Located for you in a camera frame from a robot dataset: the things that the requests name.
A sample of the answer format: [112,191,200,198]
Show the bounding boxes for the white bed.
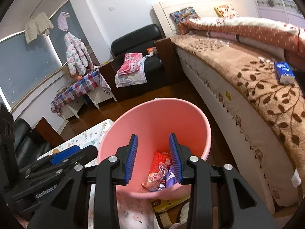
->
[152,0,305,216]

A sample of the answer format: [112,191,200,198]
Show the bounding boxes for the grey fuzzy slipper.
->
[179,202,191,225]

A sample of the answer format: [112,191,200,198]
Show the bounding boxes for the red foam fruit net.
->
[151,151,173,172]

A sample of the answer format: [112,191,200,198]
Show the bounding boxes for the beige knit garment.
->
[24,12,54,44]

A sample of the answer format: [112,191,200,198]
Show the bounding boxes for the brown leaf-patterned blanket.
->
[170,35,305,194]

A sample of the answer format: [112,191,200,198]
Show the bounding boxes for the floral tablecloth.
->
[37,119,161,229]

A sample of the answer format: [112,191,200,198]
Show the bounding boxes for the orange dotted quilt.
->
[177,17,305,60]

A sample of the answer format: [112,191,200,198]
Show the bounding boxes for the large bay window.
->
[0,0,96,111]

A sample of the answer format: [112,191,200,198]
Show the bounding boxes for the white side table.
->
[59,86,118,122]

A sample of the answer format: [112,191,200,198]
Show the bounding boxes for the purple knit hat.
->
[57,12,71,32]

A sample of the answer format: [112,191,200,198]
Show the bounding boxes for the black leather armchair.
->
[99,24,184,102]

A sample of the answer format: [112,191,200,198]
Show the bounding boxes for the purple plastic wrapper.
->
[164,169,181,189]

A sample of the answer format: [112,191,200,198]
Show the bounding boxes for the black leather sofa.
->
[13,117,65,170]

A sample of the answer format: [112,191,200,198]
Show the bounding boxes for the blue tissue pack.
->
[274,61,296,84]

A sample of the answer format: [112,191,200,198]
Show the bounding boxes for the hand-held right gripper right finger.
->
[169,132,279,229]

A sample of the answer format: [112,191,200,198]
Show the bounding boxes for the pink folded blanket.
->
[119,52,143,77]

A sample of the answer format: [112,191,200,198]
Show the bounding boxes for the yellow cardboard box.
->
[150,194,191,213]

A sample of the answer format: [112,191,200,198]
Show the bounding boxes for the plaid tablecloth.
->
[51,70,112,116]

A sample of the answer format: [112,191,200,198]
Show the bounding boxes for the blue patterned pillow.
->
[170,7,202,25]

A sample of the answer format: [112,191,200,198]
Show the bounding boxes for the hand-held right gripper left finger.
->
[27,134,139,229]

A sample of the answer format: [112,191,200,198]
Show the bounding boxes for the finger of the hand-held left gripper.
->
[12,145,99,196]
[19,145,85,176]

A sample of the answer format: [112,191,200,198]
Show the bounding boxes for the yellow patterned pillow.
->
[214,4,240,18]

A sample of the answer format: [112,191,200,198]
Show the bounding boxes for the white wardrobe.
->
[248,0,305,22]

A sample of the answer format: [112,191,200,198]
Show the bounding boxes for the pink plastic bin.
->
[98,98,212,199]

